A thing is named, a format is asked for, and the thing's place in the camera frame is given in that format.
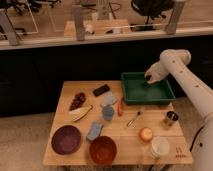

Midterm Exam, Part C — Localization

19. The metal spoon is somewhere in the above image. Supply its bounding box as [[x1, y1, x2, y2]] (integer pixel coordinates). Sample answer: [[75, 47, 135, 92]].
[[126, 111, 143, 127]]

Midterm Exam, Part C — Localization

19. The wooden table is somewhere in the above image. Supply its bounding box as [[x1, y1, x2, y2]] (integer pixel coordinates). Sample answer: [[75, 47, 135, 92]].
[[51, 81, 193, 165]]

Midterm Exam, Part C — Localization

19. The small metal cup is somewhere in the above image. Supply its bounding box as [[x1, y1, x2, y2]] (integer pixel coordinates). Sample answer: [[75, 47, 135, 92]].
[[165, 111, 179, 126]]

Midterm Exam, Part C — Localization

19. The black cable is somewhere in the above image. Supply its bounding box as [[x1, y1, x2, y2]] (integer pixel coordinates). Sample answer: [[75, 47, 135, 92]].
[[189, 126, 204, 153]]

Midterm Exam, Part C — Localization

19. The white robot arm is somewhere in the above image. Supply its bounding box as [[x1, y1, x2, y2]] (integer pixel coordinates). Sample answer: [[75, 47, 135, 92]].
[[145, 49, 213, 171]]

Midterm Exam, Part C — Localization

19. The purple bowl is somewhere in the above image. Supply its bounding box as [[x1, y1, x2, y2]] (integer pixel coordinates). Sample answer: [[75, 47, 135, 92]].
[[51, 125, 81, 155]]

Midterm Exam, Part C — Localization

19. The black office chair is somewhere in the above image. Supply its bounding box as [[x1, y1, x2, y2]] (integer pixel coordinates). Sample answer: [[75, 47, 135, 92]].
[[131, 0, 174, 24]]

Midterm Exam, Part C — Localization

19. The black dish brush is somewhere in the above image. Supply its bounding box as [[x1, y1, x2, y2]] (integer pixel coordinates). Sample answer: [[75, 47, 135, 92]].
[[145, 75, 151, 82]]

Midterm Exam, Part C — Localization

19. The wooden background bench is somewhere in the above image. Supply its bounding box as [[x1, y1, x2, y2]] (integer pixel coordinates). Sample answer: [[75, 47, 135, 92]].
[[64, 19, 131, 37]]

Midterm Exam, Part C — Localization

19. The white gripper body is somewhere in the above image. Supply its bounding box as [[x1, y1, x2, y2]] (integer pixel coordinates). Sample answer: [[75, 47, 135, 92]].
[[145, 62, 167, 84]]

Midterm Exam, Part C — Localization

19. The black rectangular block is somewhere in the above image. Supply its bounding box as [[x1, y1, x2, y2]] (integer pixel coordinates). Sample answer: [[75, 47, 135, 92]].
[[93, 84, 110, 97]]

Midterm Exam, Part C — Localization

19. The brown grape bunch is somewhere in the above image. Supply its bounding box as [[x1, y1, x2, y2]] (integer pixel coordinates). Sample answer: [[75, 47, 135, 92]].
[[70, 92, 86, 110]]

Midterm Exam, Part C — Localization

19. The white paper cup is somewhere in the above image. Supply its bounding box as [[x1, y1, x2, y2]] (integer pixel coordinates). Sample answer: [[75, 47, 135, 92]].
[[150, 136, 170, 159]]

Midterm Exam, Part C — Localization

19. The orange carrot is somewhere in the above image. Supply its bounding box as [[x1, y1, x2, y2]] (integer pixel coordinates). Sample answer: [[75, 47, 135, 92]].
[[117, 98, 123, 116]]

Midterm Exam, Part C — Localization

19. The green plastic tray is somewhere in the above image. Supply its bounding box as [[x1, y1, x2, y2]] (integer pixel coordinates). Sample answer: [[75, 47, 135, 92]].
[[121, 72, 175, 105]]

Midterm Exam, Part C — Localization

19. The red bowl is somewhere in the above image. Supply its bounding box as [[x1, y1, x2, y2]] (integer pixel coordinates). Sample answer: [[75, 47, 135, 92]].
[[89, 136, 117, 165]]

